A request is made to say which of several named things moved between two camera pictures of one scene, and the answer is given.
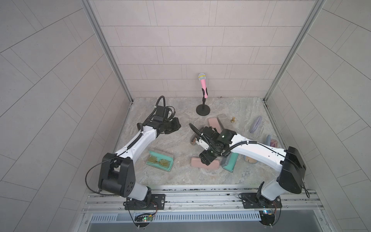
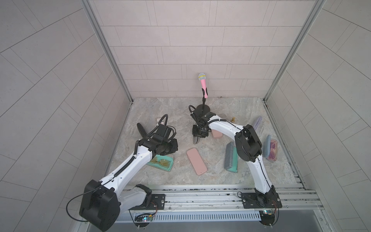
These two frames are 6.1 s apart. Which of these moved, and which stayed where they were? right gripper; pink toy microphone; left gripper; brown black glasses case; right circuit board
Moved: right gripper; left gripper
Stayed: pink toy microphone; right circuit board; brown black glasses case
